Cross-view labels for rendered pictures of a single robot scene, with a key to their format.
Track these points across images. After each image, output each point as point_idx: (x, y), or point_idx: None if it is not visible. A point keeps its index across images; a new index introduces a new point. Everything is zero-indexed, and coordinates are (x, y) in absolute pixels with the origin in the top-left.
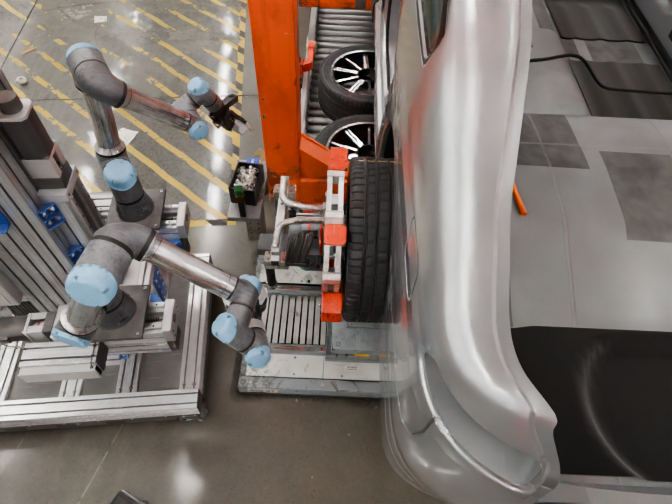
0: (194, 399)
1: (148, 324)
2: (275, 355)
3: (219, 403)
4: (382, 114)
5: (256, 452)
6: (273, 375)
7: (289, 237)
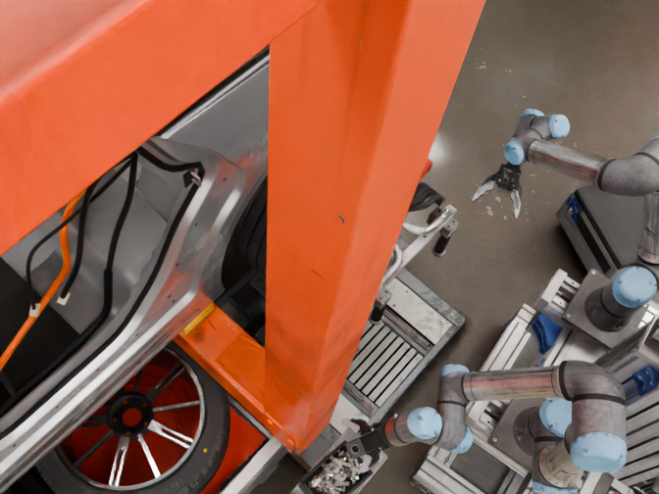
0: (523, 311)
1: (575, 292)
2: (411, 321)
3: (486, 329)
4: (152, 325)
5: (478, 266)
6: (427, 304)
7: (433, 200)
